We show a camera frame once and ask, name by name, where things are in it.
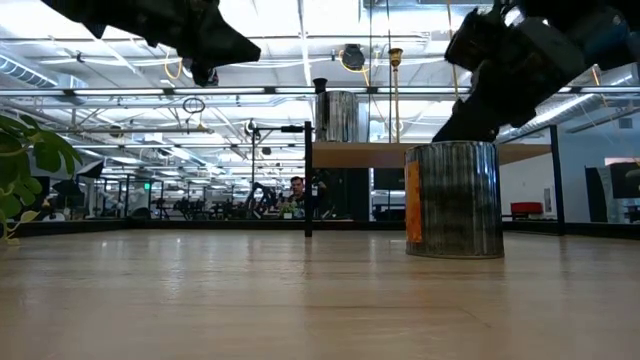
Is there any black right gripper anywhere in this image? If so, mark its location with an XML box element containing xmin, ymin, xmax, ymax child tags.
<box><xmin>431</xmin><ymin>5</ymin><xmax>587</xmax><ymax>144</ymax></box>

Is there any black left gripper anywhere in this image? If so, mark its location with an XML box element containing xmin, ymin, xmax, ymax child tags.
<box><xmin>42</xmin><ymin>0</ymin><xmax>263</xmax><ymax>88</ymax></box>

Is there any orange candle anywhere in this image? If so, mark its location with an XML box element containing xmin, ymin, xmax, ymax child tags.
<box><xmin>404</xmin><ymin>140</ymin><xmax>506</xmax><ymax>260</ymax></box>

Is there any gold candlestick holder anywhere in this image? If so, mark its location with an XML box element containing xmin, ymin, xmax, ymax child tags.
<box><xmin>388</xmin><ymin>47</ymin><xmax>405</xmax><ymax>144</ymax></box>

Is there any grey candle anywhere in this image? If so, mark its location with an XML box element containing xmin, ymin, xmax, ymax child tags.
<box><xmin>315</xmin><ymin>90</ymin><xmax>360</xmax><ymax>144</ymax></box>

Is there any black stand with crossbar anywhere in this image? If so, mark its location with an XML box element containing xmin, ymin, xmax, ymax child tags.
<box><xmin>248</xmin><ymin>119</ymin><xmax>306</xmax><ymax>221</ymax></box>

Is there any raised wooden shelf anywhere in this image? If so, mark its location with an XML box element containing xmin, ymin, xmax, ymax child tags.
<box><xmin>312</xmin><ymin>141</ymin><xmax>553</xmax><ymax>170</ymax></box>

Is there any person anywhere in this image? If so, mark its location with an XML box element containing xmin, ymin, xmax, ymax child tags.
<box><xmin>288</xmin><ymin>175</ymin><xmax>307</xmax><ymax>220</ymax></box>

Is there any green artificial potted plant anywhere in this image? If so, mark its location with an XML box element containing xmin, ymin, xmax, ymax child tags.
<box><xmin>0</xmin><ymin>113</ymin><xmax>85</xmax><ymax>247</ymax></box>

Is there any hanging black cable loop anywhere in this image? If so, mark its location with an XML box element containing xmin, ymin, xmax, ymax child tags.
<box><xmin>182</xmin><ymin>96</ymin><xmax>207</xmax><ymax>115</ymax></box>

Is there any black ceiling cord reel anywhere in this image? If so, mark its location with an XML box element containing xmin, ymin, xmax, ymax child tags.
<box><xmin>341</xmin><ymin>43</ymin><xmax>366</xmax><ymax>72</ymax></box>

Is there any dark wall screen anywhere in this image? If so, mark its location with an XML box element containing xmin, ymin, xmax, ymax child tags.
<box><xmin>584</xmin><ymin>160</ymin><xmax>640</xmax><ymax>224</ymax></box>

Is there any black shelf leg post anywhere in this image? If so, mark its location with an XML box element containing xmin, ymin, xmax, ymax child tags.
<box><xmin>303</xmin><ymin>120</ymin><xmax>315</xmax><ymax>239</ymax></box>

